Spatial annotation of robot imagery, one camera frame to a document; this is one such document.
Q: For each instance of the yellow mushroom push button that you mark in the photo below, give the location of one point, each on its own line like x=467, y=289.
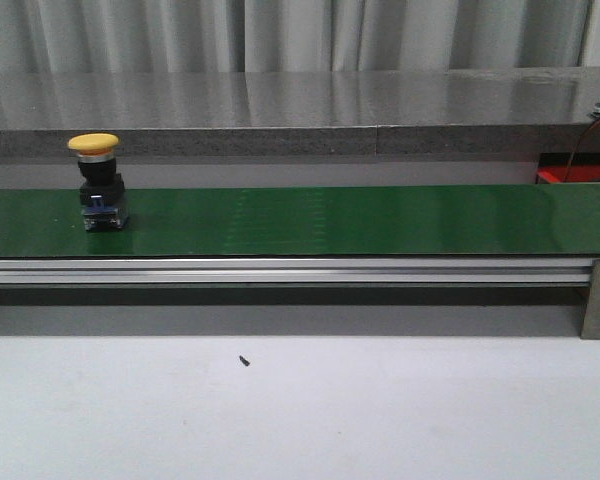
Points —
x=103, y=193

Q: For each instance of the grey granite counter shelf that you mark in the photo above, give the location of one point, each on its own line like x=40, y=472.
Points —
x=528, y=110

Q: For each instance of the green conveyor belt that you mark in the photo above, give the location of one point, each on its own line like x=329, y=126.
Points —
x=548, y=220

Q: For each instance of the red plastic tray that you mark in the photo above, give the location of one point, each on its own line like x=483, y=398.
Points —
x=585, y=168

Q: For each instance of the grey pleated curtain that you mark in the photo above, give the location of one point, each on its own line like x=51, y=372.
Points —
x=288, y=36

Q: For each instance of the aluminium conveyor side rail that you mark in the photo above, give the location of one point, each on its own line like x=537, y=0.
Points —
x=399, y=270

